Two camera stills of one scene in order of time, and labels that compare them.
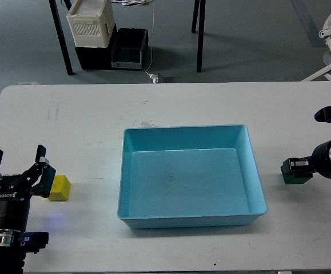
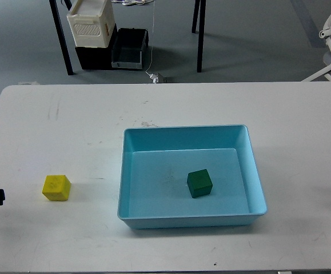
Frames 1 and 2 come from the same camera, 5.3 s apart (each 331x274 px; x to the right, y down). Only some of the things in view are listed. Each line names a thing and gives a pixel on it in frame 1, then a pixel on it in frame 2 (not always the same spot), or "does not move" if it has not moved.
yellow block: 60,188 does not move
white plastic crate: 91,23 does not move
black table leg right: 200,31 does not move
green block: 295,178 → 199,183
